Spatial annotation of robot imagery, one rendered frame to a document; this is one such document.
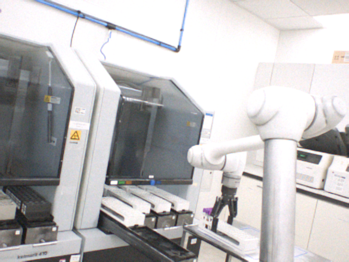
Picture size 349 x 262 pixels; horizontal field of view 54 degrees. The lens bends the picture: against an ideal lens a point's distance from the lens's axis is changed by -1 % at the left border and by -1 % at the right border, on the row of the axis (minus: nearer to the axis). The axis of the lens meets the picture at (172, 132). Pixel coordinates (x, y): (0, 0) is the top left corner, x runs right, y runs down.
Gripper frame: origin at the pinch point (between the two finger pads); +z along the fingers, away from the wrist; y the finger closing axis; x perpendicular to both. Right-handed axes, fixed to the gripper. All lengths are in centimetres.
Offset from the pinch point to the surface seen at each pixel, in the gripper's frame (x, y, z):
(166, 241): 5.7, -28.9, 7.1
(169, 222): 35.1, -2.4, 10.7
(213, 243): -4.1, -8.5, 5.9
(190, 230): 11.0, -9.5, 5.6
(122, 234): 21.8, -41.4, 9.2
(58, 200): 40, -67, -2
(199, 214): 166, 158, 59
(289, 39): 155, 250, -171
